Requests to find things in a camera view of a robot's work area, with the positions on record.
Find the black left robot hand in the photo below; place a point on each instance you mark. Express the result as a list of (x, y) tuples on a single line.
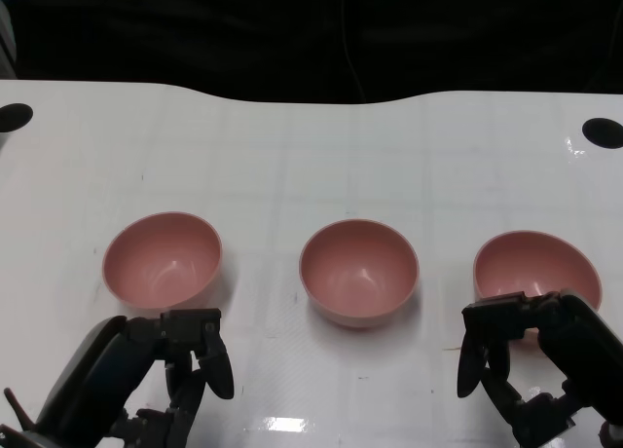
[(112, 365)]

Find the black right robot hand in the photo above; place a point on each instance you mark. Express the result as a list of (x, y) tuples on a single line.
[(579, 341)]

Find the pink plastic bowl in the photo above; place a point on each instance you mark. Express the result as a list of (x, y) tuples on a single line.
[(163, 260), (530, 265), (359, 272)]

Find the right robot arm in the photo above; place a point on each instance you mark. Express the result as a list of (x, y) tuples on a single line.
[(612, 436)]

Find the black table grommet hole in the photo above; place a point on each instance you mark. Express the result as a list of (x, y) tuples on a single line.
[(14, 117), (603, 133)]

